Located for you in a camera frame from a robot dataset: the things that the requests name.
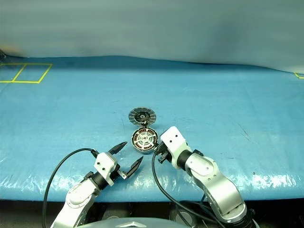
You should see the motor stator with copper windings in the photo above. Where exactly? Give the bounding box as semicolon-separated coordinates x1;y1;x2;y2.
131;127;159;155

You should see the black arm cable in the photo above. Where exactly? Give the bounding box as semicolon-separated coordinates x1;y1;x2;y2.
152;152;228;228
42;148;99;228

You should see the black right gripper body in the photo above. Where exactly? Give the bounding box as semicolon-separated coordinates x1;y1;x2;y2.
154;141;171;164

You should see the black cable bundle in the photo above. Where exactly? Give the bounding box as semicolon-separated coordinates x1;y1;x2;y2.
177;200;216;228

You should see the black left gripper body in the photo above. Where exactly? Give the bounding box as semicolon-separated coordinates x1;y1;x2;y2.
111;163;127;182

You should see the yellow tape grid marking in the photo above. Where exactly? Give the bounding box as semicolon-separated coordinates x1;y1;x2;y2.
0;63;54;85

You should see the white foam backdrop sheet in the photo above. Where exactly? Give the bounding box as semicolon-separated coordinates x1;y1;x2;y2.
0;0;304;74

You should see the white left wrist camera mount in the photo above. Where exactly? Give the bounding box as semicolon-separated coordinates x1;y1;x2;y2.
93;152;119;187

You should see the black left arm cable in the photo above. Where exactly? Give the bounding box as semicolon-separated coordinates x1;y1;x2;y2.
42;148;99;228

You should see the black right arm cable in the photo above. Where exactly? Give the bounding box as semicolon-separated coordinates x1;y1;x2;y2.
152;152;228;228

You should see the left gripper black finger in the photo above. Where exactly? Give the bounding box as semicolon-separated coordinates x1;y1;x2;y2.
107;141;128;155
123;156;144;180

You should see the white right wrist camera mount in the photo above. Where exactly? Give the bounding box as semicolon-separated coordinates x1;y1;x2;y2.
160;126;193;170

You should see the silver finned motor cover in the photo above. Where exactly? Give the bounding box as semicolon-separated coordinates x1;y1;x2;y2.
128;106;156;127

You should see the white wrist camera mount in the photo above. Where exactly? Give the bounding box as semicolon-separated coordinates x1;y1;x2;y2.
160;126;193;170
93;152;119;187

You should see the blue plastic table cover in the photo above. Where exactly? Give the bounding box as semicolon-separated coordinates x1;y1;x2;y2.
0;55;304;203

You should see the grey robot torso with emblem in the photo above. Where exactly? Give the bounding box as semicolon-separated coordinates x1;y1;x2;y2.
77;218;198;228

